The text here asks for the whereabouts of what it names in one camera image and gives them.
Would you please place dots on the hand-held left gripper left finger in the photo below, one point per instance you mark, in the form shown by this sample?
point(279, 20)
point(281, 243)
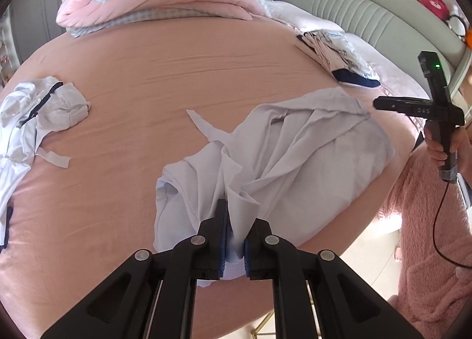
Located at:
point(222, 235)

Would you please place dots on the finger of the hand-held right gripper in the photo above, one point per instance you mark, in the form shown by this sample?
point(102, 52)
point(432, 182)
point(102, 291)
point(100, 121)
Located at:
point(394, 105)

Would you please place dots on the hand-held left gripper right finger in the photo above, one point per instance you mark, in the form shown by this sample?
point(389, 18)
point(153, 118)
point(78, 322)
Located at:
point(247, 250)

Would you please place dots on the white shirt navy trim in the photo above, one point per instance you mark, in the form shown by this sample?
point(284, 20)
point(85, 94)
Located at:
point(295, 162)

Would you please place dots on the stack of folded clothes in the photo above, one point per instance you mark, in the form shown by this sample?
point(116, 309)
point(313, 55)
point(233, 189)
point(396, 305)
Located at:
point(317, 47)

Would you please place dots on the person's right hand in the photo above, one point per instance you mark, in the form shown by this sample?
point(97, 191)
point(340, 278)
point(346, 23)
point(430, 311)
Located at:
point(432, 145)

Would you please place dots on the navy folded garment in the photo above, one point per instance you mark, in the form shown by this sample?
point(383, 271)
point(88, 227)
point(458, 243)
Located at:
point(356, 79)

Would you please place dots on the light blue printed folded garment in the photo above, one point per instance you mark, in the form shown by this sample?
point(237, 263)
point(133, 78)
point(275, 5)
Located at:
point(346, 55)

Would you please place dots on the orange plush toy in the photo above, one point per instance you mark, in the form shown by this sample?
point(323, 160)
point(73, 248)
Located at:
point(468, 36)

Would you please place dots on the grey padded headboard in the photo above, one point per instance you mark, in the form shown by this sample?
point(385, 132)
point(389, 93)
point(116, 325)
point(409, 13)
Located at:
point(368, 10)

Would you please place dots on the red plush toy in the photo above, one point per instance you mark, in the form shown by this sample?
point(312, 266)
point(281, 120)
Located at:
point(435, 5)

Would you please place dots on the pink bed sheet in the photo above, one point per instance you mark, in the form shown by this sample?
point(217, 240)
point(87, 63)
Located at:
point(110, 66)

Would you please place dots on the grey door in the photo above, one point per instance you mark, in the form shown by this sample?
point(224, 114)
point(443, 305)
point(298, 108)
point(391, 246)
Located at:
point(33, 3)

